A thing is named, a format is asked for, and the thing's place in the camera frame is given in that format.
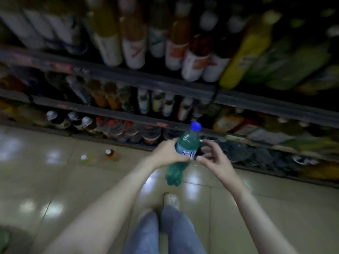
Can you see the person's left hand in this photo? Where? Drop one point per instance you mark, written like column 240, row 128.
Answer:
column 166, row 154

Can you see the person's right hand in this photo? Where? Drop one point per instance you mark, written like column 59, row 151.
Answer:
column 219, row 164

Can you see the blue-capped green bottle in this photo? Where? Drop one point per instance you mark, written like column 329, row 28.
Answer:
column 188, row 141

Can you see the orange tea bottle white cap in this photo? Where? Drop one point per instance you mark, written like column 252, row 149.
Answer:
column 111, row 154

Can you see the yellow-green bottle arrow label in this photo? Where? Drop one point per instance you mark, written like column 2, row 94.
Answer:
column 85, row 158

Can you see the pack of orange soda bottles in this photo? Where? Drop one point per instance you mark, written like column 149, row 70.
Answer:
column 323, row 171

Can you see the row of tea juice bottles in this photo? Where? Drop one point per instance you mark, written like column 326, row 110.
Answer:
column 132, row 44

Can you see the row of red yellow bottles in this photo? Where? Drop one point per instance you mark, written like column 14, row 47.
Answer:
column 23, row 113

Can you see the person's right forearm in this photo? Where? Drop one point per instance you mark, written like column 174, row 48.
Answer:
column 262, row 224

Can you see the person's left forearm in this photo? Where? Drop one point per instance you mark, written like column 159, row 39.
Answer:
column 100, row 216

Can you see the person's white shoe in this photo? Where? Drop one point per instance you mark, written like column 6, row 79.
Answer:
column 171, row 200
column 144, row 213

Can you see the person's grey trousers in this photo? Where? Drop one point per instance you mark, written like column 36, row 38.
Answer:
column 174, row 232

